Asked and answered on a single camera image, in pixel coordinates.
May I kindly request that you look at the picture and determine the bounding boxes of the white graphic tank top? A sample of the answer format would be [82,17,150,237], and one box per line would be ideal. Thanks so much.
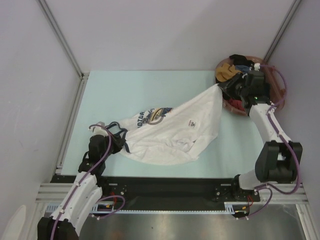
[117,84,223,166]

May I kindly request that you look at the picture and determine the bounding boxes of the pink plastic laundry basket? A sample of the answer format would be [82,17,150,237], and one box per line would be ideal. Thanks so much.
[213,57,286,116]

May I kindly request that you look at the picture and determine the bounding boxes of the mustard yellow garment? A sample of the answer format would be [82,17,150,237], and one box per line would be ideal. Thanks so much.
[215,63,241,82]

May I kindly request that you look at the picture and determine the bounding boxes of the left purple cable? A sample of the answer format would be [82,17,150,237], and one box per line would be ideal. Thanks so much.
[49,124,126,240]

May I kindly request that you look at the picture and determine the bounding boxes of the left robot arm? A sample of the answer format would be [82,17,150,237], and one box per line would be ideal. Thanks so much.
[37,121,128,240]

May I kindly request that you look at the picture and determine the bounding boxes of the white cable duct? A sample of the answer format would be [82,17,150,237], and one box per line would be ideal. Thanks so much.
[45,201,249,215]

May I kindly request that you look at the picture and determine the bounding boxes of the red garment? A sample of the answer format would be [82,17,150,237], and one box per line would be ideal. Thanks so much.
[227,98,245,112]

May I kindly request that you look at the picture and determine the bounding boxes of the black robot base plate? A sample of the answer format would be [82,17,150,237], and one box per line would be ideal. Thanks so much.
[103,176,261,208]

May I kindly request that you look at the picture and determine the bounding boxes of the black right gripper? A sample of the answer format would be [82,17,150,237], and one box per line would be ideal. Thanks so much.
[217,72,249,100]

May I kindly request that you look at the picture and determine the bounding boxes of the black garment pile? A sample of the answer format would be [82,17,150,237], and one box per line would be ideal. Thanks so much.
[221,53,253,101]

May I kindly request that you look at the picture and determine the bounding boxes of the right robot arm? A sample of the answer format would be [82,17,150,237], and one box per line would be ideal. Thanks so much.
[218,63,303,201]

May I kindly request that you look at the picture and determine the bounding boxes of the aluminium frame rail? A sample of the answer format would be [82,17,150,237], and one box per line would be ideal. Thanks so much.
[35,72,90,203]

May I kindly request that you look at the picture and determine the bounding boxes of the light blue table mat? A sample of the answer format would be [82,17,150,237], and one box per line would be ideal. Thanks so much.
[61,71,263,178]

